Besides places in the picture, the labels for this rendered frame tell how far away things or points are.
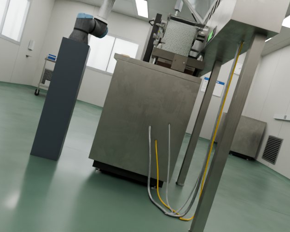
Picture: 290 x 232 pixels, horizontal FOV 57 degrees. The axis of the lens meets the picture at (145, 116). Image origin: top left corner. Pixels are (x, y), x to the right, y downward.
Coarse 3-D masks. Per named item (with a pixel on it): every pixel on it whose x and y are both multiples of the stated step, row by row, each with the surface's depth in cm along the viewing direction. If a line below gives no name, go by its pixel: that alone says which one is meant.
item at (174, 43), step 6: (168, 36) 215; (174, 36) 214; (168, 42) 215; (174, 42) 215; (180, 42) 215; (186, 42) 214; (162, 48) 215; (168, 48) 215; (174, 48) 215; (180, 48) 215; (186, 48) 215; (180, 54) 215; (186, 54) 215
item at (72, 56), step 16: (64, 48) 192; (80, 48) 194; (64, 64) 193; (80, 64) 195; (64, 80) 194; (80, 80) 199; (48, 96) 194; (64, 96) 196; (48, 112) 195; (64, 112) 197; (48, 128) 196; (64, 128) 198; (48, 144) 197
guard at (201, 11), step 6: (192, 0) 288; (198, 0) 273; (204, 0) 260; (210, 0) 248; (192, 6) 300; (198, 6) 284; (204, 6) 270; (210, 6) 257; (198, 12) 295; (204, 12) 280
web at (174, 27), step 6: (168, 24) 215; (174, 24) 215; (180, 24) 238; (186, 24) 240; (168, 30) 214; (174, 30) 214; (180, 30) 214; (186, 30) 214; (192, 30) 215; (180, 36) 214; (186, 36) 214; (192, 36) 214
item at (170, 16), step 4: (168, 16) 243; (172, 16) 244; (176, 16) 243; (176, 20) 250; (180, 20) 246; (184, 20) 243; (188, 20) 243; (192, 24) 247; (196, 24) 247; (200, 24) 243; (204, 24) 243
